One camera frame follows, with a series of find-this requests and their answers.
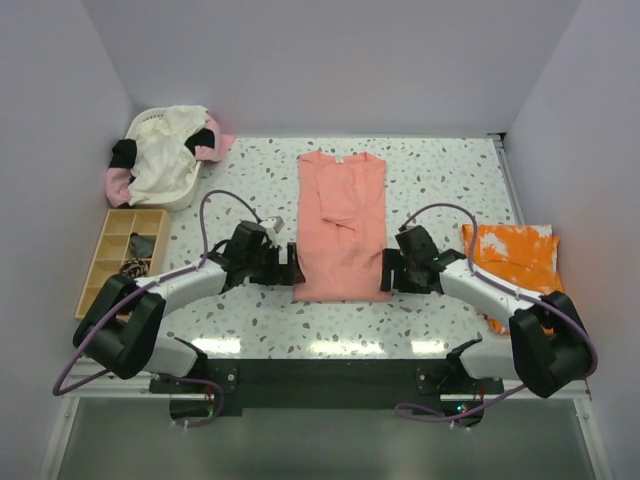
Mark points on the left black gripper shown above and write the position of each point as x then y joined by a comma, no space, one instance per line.
282,274

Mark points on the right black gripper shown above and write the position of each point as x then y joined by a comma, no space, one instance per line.
391,260

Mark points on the salmon pink t-shirt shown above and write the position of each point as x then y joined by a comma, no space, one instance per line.
341,228

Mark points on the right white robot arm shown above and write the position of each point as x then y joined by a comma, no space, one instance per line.
548,348

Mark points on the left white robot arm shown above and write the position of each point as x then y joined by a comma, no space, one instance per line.
120,331

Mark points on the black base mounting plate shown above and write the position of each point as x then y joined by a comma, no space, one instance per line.
372,384

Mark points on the folded orange white t-shirt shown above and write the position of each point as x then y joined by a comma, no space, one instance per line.
525,256

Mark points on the white laundry basket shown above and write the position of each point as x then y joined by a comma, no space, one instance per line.
150,117

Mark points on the grey item in tray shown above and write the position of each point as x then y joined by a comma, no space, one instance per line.
140,246

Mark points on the patterned item in tray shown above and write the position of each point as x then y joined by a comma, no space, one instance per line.
134,268

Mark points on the cream white garment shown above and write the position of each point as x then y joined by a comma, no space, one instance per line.
160,160

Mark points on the wooden compartment tray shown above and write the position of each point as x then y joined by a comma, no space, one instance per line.
113,248

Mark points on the light pink garment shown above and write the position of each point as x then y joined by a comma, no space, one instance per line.
117,181

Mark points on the black garment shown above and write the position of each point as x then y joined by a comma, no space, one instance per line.
124,154

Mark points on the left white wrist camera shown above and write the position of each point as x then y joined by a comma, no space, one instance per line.
273,226

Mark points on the aluminium frame rail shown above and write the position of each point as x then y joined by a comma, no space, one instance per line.
106,387

